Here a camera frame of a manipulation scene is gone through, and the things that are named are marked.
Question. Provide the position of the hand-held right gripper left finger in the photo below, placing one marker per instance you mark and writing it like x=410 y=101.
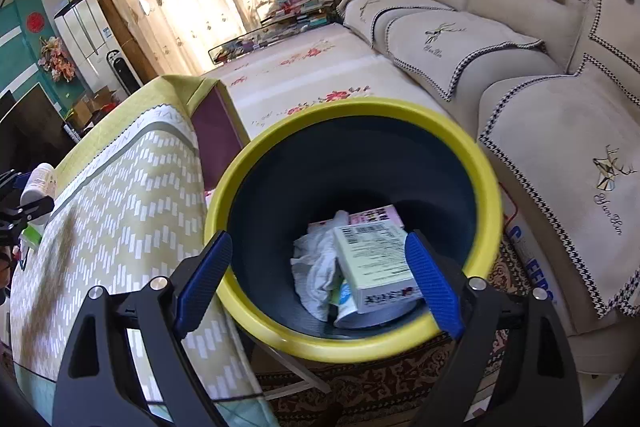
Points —
x=205 y=279

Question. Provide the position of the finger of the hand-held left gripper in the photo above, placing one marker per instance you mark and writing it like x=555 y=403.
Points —
x=12 y=179
x=27 y=209

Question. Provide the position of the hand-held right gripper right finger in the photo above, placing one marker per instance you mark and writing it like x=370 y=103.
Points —
x=432 y=287

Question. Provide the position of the small white bottle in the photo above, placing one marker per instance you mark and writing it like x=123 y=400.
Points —
x=39 y=179

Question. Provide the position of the green white paper box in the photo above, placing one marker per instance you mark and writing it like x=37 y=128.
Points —
x=375 y=257

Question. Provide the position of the pink drink carton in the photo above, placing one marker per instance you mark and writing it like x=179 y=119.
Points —
x=375 y=214

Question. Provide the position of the yellow rimmed trash bin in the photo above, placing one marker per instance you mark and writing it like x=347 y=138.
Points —
x=350 y=157

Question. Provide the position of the clear bottle green label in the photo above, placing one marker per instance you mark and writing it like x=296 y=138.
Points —
x=32 y=238

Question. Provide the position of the black television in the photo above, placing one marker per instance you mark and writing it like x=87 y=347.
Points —
x=30 y=122

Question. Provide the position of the white carton blue print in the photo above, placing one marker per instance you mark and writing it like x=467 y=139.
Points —
x=530 y=267

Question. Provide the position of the open cardboard box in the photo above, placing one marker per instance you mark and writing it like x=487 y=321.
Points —
x=95 y=107

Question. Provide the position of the crumpled white tissue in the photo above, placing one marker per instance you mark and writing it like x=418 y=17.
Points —
x=315 y=267

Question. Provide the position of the brown patterned rug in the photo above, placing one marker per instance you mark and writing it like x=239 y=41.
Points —
x=375 y=382

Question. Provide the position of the artificial flower decoration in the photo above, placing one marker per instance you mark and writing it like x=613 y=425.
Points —
x=57 y=59

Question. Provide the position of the beige sofa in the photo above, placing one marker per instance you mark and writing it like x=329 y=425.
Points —
x=500 y=57

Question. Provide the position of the pile of books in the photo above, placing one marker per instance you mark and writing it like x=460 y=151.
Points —
x=295 y=14

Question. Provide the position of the red round wall ornament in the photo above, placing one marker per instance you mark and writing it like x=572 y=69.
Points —
x=35 y=22

